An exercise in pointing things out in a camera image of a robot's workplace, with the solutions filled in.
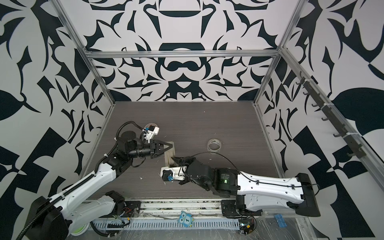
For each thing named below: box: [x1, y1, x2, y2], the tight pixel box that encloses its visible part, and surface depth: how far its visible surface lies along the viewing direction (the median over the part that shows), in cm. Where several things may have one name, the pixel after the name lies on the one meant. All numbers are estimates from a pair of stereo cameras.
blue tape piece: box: [274, 213, 287, 228], surface depth 72 cm
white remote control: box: [163, 141, 177, 167], surface depth 69 cm
